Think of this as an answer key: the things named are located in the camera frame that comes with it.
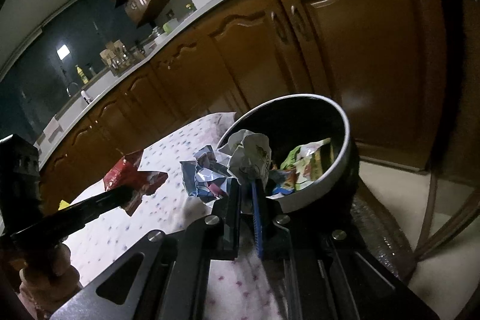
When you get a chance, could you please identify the wooden lower kitchen cabinets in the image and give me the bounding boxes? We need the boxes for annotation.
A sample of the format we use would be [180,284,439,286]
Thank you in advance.
[37,0,451,208]

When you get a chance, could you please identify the metal faucet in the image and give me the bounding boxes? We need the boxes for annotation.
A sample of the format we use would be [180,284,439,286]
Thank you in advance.
[67,82,92,105]

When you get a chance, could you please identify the wooden chair frame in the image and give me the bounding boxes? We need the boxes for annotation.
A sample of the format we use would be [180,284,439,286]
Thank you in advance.
[407,163,480,283]

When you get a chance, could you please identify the white dish towel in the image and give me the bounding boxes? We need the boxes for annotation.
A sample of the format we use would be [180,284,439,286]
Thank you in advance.
[37,115,62,148]

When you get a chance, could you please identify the dotted white tablecloth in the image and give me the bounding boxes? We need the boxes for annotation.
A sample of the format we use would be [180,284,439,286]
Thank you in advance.
[56,112,293,320]

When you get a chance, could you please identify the black bin with silver rim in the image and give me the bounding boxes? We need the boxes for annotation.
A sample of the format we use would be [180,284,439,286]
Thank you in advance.
[215,94,360,214]

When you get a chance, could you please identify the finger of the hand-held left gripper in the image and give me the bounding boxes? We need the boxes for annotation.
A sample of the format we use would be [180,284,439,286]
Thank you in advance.
[59,187,134,235]

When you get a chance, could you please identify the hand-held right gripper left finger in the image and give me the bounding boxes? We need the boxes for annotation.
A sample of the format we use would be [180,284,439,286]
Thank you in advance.
[49,178,242,320]

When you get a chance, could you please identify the colourful crumpled wrapper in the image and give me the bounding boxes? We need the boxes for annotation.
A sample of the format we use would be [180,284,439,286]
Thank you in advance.
[267,170,297,199]

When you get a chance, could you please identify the white paper wrapper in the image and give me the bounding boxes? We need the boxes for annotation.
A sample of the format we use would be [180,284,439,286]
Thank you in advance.
[218,129,272,189]

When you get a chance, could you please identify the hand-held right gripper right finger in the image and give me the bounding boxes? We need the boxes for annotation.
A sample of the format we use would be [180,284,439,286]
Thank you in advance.
[250,179,441,320]

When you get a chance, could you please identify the green snack wrapper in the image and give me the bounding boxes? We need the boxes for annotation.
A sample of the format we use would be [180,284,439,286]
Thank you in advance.
[279,138,332,189]

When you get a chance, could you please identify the wooden utensil rack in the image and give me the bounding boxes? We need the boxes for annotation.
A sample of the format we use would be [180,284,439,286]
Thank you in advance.
[99,40,145,77]

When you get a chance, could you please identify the person's left hand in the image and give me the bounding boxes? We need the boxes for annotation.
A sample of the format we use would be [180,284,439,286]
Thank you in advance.
[17,241,82,310]

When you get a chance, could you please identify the blue and white crumpled wrapper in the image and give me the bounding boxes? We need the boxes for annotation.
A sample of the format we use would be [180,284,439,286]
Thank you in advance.
[180,145,231,204]

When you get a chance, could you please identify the red snack packet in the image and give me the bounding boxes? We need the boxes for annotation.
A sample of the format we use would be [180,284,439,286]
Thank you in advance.
[103,149,169,217]

